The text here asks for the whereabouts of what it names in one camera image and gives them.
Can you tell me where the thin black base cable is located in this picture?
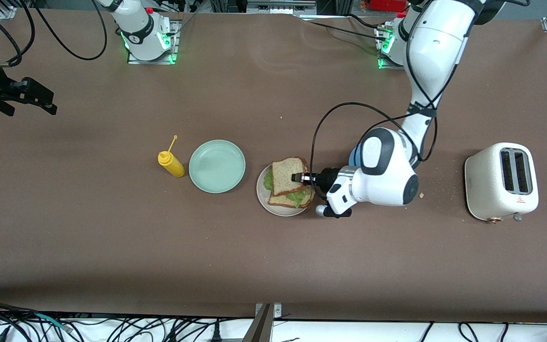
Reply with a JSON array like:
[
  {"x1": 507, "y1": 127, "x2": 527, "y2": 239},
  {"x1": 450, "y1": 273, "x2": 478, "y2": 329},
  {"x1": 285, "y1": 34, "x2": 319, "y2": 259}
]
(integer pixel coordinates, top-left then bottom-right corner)
[{"x1": 297, "y1": 14, "x2": 388, "y2": 41}]

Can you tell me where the teal floor cable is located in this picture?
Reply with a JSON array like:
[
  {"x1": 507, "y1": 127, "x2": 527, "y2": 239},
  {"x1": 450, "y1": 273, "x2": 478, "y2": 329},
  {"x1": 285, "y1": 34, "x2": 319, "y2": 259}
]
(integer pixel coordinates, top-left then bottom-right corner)
[{"x1": 34, "y1": 311, "x2": 72, "y2": 332}]

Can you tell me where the beige plate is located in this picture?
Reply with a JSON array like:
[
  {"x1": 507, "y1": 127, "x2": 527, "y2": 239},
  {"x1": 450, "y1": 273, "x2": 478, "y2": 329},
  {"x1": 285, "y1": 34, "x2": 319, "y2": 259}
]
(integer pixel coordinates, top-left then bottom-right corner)
[{"x1": 256, "y1": 161, "x2": 315, "y2": 217}]

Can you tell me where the red background object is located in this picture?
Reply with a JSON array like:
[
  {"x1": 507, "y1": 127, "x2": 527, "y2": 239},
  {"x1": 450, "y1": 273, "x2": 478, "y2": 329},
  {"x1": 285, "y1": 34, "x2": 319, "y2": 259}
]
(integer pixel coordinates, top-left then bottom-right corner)
[{"x1": 361, "y1": 0, "x2": 409, "y2": 12}]

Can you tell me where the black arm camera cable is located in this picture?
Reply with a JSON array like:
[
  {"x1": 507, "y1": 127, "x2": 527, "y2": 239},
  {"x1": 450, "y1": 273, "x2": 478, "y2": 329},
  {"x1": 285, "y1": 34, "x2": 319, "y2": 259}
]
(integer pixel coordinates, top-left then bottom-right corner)
[
  {"x1": 0, "y1": 0, "x2": 109, "y2": 67},
  {"x1": 310, "y1": 0, "x2": 473, "y2": 200}
]

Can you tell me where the green lettuce leaf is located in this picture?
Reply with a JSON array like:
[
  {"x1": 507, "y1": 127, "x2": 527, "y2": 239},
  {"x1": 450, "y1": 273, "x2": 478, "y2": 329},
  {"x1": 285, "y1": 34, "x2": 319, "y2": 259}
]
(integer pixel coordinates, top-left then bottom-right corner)
[{"x1": 263, "y1": 169, "x2": 314, "y2": 207}]

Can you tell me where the white toaster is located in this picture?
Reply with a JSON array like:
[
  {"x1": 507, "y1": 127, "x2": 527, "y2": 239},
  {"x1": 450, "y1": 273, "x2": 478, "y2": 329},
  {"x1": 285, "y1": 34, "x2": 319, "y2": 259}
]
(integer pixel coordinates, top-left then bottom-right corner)
[{"x1": 464, "y1": 142, "x2": 539, "y2": 224}]

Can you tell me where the blue plate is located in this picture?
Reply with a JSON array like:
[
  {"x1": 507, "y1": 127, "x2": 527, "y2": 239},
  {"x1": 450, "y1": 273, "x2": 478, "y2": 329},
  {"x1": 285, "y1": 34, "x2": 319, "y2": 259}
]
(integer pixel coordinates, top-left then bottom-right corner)
[{"x1": 348, "y1": 142, "x2": 364, "y2": 167}]

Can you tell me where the mint green plate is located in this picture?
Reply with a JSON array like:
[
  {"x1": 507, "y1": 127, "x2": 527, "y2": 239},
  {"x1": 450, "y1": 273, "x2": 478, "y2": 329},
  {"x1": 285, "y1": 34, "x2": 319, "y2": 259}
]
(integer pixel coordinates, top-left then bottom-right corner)
[{"x1": 189, "y1": 139, "x2": 246, "y2": 194}]

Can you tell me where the grey background box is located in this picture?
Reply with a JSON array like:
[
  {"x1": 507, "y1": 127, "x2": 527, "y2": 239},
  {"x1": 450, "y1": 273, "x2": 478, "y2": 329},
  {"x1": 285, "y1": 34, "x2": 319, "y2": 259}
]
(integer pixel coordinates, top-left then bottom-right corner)
[{"x1": 247, "y1": 0, "x2": 317, "y2": 15}]

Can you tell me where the grey metal table bracket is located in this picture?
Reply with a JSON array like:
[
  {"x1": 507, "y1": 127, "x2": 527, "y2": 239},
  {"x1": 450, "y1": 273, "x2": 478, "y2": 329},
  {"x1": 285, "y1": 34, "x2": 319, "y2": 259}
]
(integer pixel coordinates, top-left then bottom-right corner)
[{"x1": 243, "y1": 303, "x2": 283, "y2": 342}]

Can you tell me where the yellow mustard squeeze bottle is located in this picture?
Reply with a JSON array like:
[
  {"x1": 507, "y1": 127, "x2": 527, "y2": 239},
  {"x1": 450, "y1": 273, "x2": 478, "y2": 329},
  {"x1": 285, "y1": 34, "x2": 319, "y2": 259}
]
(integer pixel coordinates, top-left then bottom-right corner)
[{"x1": 158, "y1": 136, "x2": 186, "y2": 178}]

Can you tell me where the brown bread slice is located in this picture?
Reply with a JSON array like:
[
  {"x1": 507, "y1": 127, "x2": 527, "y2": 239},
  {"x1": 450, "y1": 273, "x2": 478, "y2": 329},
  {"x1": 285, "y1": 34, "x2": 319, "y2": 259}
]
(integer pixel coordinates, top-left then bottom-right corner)
[
  {"x1": 268, "y1": 188, "x2": 314, "y2": 209},
  {"x1": 272, "y1": 157, "x2": 310, "y2": 197}
]

